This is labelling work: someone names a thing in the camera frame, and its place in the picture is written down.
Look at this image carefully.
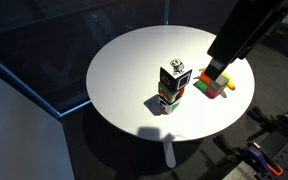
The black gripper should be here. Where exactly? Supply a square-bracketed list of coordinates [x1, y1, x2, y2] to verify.
[204, 13, 275, 82]

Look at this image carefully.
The grey block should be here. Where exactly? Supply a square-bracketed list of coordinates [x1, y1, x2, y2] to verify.
[213, 75, 231, 93]

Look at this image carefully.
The pink block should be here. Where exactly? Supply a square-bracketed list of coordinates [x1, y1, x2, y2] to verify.
[205, 85, 226, 100]

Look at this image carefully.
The green block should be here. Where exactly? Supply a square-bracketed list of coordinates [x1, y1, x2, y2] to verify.
[193, 80, 208, 93]

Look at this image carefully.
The yellow banana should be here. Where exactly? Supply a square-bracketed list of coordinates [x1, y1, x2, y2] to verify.
[198, 67, 237, 91]

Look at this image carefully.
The green orange picture cube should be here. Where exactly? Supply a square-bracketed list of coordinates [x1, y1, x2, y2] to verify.
[157, 81, 186, 104]

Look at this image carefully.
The white multicolour picture cube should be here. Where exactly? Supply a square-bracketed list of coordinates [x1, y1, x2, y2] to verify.
[156, 94, 182, 115]

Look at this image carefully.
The black clamp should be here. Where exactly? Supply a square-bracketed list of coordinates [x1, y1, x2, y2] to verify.
[213, 134, 246, 158]
[246, 105, 287, 134]

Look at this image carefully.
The white table leg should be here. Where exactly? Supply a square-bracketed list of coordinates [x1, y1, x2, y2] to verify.
[162, 141, 178, 169]

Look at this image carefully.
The white panel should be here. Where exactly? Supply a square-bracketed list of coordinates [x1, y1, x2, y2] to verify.
[0, 66, 76, 180]

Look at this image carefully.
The blue frame rail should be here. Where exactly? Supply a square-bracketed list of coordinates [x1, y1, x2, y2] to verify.
[0, 49, 93, 120]

